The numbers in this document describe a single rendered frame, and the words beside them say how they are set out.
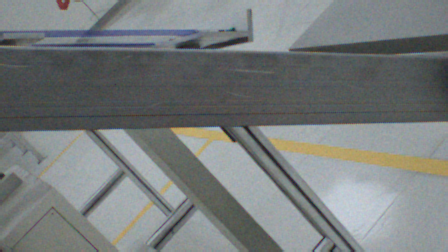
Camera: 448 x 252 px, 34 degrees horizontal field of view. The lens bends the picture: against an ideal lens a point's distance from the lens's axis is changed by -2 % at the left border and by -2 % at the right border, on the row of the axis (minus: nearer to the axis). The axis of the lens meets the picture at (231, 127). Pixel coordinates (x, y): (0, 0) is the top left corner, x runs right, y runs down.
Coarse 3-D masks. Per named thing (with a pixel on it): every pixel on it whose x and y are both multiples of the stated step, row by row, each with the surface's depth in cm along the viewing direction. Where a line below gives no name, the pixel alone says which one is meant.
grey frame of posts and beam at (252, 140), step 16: (240, 128) 139; (256, 128) 140; (240, 144) 142; (256, 144) 140; (272, 144) 142; (256, 160) 143; (272, 160) 143; (272, 176) 143; (288, 176) 145; (288, 192) 144; (304, 192) 145; (304, 208) 145; (320, 208) 147; (320, 224) 147; (336, 224) 149; (336, 240) 149; (352, 240) 150
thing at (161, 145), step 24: (144, 144) 151; (168, 144) 152; (168, 168) 153; (192, 168) 154; (192, 192) 155; (216, 192) 157; (216, 216) 157; (240, 216) 160; (240, 240) 160; (264, 240) 162
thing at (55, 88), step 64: (0, 64) 53; (64, 64) 55; (128, 64) 57; (192, 64) 59; (256, 64) 61; (320, 64) 64; (384, 64) 67; (0, 128) 53; (64, 128) 55; (128, 128) 57
